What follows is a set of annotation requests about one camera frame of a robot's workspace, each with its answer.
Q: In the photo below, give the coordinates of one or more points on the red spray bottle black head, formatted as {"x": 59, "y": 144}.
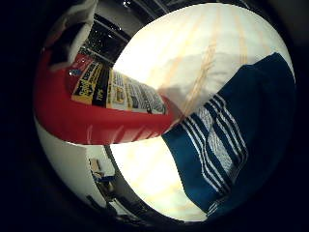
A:
{"x": 80, "y": 119}

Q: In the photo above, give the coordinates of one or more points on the blue white-striped cloth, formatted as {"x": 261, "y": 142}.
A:
{"x": 257, "y": 129}

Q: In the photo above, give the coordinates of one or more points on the white wood-print table cover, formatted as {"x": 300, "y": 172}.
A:
{"x": 193, "y": 42}

